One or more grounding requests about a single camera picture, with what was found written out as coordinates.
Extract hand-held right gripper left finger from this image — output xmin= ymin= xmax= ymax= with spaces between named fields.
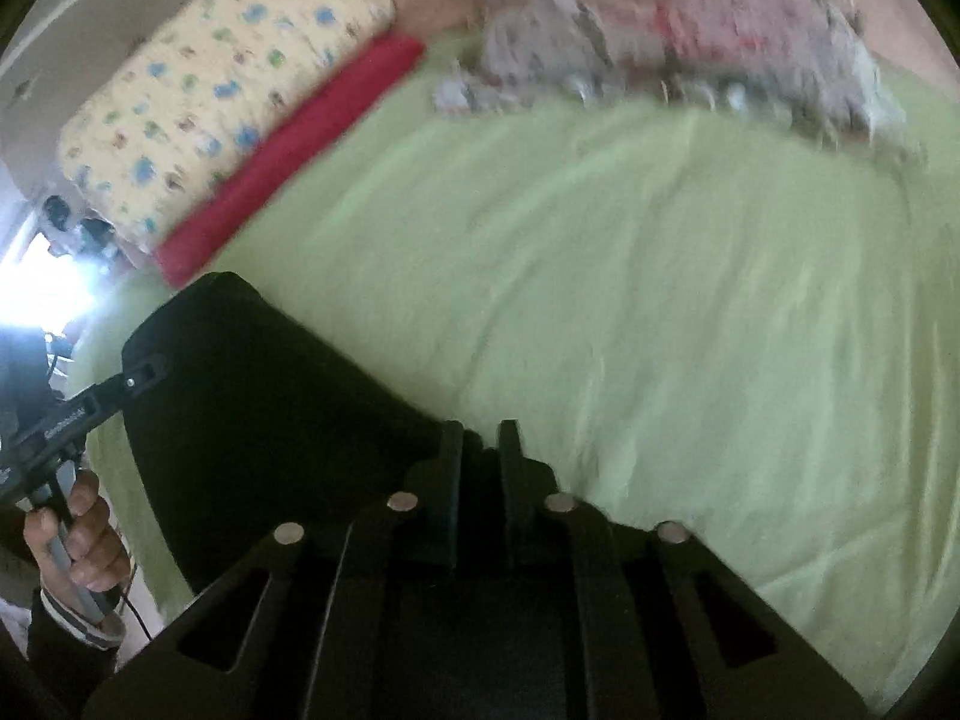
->
xmin=81 ymin=420 xmax=466 ymax=720

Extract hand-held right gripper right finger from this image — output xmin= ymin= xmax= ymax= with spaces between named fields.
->
xmin=498 ymin=420 xmax=875 ymax=720

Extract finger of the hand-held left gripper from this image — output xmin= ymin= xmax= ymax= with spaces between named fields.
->
xmin=94 ymin=355 xmax=166 ymax=421

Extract black pants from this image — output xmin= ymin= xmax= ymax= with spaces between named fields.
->
xmin=120 ymin=271 xmax=571 ymax=597

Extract person's left forearm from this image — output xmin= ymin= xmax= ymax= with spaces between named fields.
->
xmin=26 ymin=585 xmax=128 ymax=698

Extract person's left hand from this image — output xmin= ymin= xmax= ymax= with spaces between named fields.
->
xmin=22 ymin=469 xmax=132 ymax=593

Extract green bed sheet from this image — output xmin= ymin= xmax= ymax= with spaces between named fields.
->
xmin=71 ymin=37 xmax=960 ymax=713

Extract red folded cloth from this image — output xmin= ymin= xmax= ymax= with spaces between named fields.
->
xmin=154 ymin=34 xmax=427 ymax=290

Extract yellow printed pillow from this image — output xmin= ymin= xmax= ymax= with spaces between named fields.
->
xmin=58 ymin=0 xmax=397 ymax=254

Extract grey fluffy blanket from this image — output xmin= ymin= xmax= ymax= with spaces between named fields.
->
xmin=431 ymin=0 xmax=912 ymax=147

